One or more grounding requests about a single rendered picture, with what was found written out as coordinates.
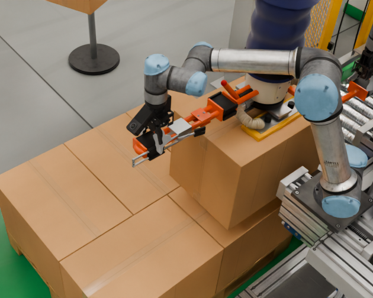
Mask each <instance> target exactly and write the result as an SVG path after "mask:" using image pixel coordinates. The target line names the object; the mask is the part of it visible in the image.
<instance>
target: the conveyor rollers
mask: <svg viewBox="0 0 373 298"><path fill-rule="evenodd" d="M348 79H349V77H348V78H347V79H345V80H346V81H347V82H346V81H344V80H343V81H342V82H341V83H340V88H341V89H343V90H345V91H346V92H347V93H349V92H348V91H347V89H348V86H349V83H350V81H351V80H348ZM348 82H349V83H348ZM341 89H340V94H341V97H343V96H344V95H346V94H347V93H346V92H344V91H343V90H341ZM371 96H372V97H373V94H372V95H371ZM355 97H356V96H355ZM372 97H370V96H369V97H367V98H366V99H365V101H363V100H361V99H359V98H358V97H356V98H357V99H359V100H360V101H362V102H364V103H365V104H367V105H369V106H370V107H372V108H373V98H372ZM357 99H355V98H352V99H350V100H348V101H347V102H346V103H347V104H349V105H350V106H352V107H354V108H355V109H357V110H358V111H360V112H362V113H363V114H365V115H366V116H368V117H370V118H371V119H373V109H372V108H370V107H368V106H367V105H365V104H364V103H362V102H360V101H359V100H357ZM347 104H345V103H344V104H343V113H344V114H346V115H348V116H349V117H351V118H352V119H354V120H355V121H357V122H358V123H360V124H362V125H365V124H366V123H367V122H369V121H370V119H369V118H367V117H366V116H364V115H362V114H361V113H359V112H358V111H356V110H354V109H353V108H351V107H350V106H348V105H347ZM344 114H341V115H340V121H341V124H343V125H344V126H346V127H347V128H349V129H350V130H352V131H353V132H355V133H356V132H357V129H358V128H360V127H361V126H360V125H359V124H357V123H356V122H354V121H353V120H351V119H350V118H348V117H347V116H345V115H344ZM342 131H343V136H344V139H346V140H347V141H349V142H350V143H352V141H353V139H354V137H355V134H353V133H351V132H350V131H348V130H347V129H346V128H344V127H342Z"/></svg>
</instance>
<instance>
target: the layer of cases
mask: <svg viewBox="0 0 373 298"><path fill-rule="evenodd" d="M144 104H145V103H144ZM144 104H142V105H140V106H138V107H136V108H134V109H132V110H130V111H128V112H126V113H124V114H122V115H119V116H117V117H115V118H113V119H111V120H109V121H107V122H105V123H103V124H101V125H99V126H97V127H95V128H93V129H91V130H89V131H87V132H85V133H83V134H81V135H79V136H77V137H75V138H73V139H71V140H69V141H67V142H65V143H64V145H63V144H61V145H59V146H57V147H55V148H53V149H51V150H49V151H47V152H45V153H43V154H40V155H39V156H37V157H34V158H32V159H31V160H28V161H26V162H25V163H22V164H20V165H19V166H16V167H14V168H13V169H10V170H8V171H6V172H4V173H2V174H0V208H1V212H2V216H3V219H4V222H5V226H6V229H7V230H8V232H9V233H10V234H11V235H12V237H13V238H14V239H15V240H16V242H17V243H18V245H19V246H20V247H21V248H22V250H23V251H24V252H25V253H26V255H27V256H28V257H29V259H30V260H31V261H32V262H33V264H34V265H35V266H36V267H37V269H38V270H39V272H41V274H42V275H43V277H44V278H45V279H46V280H47V282H48V283H49V285H50V286H51V287H52V288H53V290H54V291H55V292H56V293H57V295H58V296H59V297H60V298H211V297H213V296H214V295H215V294H216V293H217V292H219V291H220V290H221V289H222V288H223V287H225V286H226V285H228V284H229V283H230V282H231V281H233V280H234V279H235V278H236V277H237V276H239V275H240V274H241V273H242V272H244V271H245V270H246V269H248V268H249V267H250V266H251V265H253V264H254V263H255V262H257V260H259V259H260V258H262V257H263V256H264V255H265V254H266V253H268V252H269V251H270V250H271V249H273V248H274V247H276V246H277V245H278V244H279V243H280V242H282V241H283V240H284V239H285V238H286V237H288V236H289V235H291V233H290V231H288V230H287V229H286V228H285V227H284V225H283V224H282V223H281V221H282V218H280V217H279V216H278V212H279V209H280V206H281V202H282V200H281V199H279V198H278V197H276V198H275V199H274V200H272V201H270V202H269V203H267V204H266V205H265V206H263V207H262V208H260V209H259V210H257V211H256V212H255V213H253V214H251V215H250V216H248V217H247V218H246V219H244V220H243V221H241V222H240V223H238V224H237V225H236V226H234V227H232V228H231V229H229V230H227V229H226V228H225V227H224V226H223V225H222V224H221V223H219V221H217V220H216V219H215V218H214V217H213V216H212V215H211V214H210V213H209V212H208V211H207V210H206V209H204V208H203V207H202V206H201V205H200V204H199V203H198V202H197V201H196V200H195V199H194V198H193V197H192V196H191V195H190V194H189V193H188V192H187V191H186V190H185V189H184V188H183V187H181V186H180V185H179V184H178V183H177V182H176V181H175V180H174V179H173V178H172V177H171V176H170V175H169V170H170V162H171V147H169V148H167V149H165V150H164V151H165V153H164V154H162V155H160V156H158V157H156V158H155V159H153V160H151V161H149V160H146V161H144V162H142V163H140V164H138V165H137V166H135V167H132V165H133V161H132V159H133V158H135V157H137V156H139V155H138V154H137V153H136V152H135V151H134V148H133V138H134V137H135V138H137V137H139V136H140V134H139V136H135V135H133V134H132V133H131V132H130V131H128V130H127V128H126V126H127V125H128V124H129V123H130V121H131V120H132V119H133V118H134V117H135V116H136V114H137V113H138V111H139V110H141V108H142V107H143V106H144Z"/></svg>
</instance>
